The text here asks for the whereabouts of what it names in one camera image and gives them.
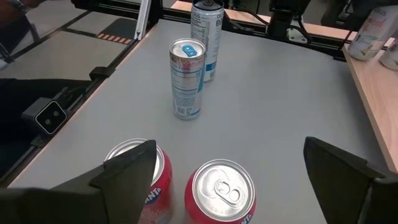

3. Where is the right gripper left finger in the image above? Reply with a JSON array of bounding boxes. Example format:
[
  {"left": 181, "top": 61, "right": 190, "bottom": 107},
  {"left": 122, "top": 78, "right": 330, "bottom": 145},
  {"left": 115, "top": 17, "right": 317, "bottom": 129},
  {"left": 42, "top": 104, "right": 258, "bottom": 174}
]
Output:
[{"left": 0, "top": 139, "right": 158, "bottom": 224}]

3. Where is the wooden shelf board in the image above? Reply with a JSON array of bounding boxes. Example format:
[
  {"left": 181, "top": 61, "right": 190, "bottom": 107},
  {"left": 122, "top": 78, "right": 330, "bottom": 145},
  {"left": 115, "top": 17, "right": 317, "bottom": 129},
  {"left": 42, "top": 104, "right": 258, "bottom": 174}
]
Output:
[{"left": 341, "top": 42, "right": 398, "bottom": 174}]

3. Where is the black table-level camera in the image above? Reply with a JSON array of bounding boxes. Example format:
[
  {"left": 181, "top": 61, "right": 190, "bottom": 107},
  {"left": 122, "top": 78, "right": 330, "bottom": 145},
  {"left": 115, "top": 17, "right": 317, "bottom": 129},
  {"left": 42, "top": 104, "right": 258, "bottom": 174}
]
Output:
[{"left": 21, "top": 96, "right": 68, "bottom": 137}]

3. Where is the black rail clamp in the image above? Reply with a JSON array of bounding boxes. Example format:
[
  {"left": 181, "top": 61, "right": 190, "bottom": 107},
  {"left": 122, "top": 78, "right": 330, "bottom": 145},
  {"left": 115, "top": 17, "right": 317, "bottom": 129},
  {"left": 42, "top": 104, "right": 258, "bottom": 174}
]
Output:
[{"left": 88, "top": 65, "right": 116, "bottom": 82}]

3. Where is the white blue Celsius can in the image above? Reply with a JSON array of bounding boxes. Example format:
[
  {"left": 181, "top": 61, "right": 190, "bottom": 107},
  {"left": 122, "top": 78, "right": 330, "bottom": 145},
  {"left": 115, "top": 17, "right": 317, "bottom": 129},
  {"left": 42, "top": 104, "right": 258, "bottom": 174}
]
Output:
[{"left": 190, "top": 0, "right": 225, "bottom": 83}]

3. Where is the black table frame rail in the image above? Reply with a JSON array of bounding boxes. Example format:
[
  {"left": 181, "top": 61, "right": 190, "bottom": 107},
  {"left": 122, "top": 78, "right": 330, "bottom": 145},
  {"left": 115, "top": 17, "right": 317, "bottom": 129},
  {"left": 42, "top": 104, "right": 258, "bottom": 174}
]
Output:
[{"left": 0, "top": 17, "right": 159, "bottom": 187}]

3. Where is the red Fanta strawberry can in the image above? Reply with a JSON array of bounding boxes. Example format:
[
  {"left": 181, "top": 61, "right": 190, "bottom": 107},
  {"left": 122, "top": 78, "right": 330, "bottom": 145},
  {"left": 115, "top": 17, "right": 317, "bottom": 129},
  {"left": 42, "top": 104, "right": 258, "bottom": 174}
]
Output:
[
  {"left": 103, "top": 138, "right": 174, "bottom": 224},
  {"left": 184, "top": 158, "right": 258, "bottom": 224}
]

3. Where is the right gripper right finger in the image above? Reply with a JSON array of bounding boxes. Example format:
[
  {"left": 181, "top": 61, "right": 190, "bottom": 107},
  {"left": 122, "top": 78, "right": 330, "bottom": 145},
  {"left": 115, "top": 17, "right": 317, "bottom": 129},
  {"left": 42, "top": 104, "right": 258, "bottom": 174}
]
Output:
[{"left": 303, "top": 136, "right": 398, "bottom": 224}]

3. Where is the silver blue energy drink can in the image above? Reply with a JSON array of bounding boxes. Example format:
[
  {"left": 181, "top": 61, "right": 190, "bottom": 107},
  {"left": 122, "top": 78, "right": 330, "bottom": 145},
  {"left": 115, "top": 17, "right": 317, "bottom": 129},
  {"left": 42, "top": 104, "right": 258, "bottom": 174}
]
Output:
[{"left": 169, "top": 37, "right": 207, "bottom": 121}]

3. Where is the white Celsius tropical vibe can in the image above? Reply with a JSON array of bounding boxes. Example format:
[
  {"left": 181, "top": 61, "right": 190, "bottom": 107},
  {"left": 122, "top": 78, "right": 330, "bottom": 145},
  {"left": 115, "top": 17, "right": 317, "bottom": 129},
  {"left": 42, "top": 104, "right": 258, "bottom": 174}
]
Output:
[{"left": 347, "top": 5, "right": 398, "bottom": 62}]

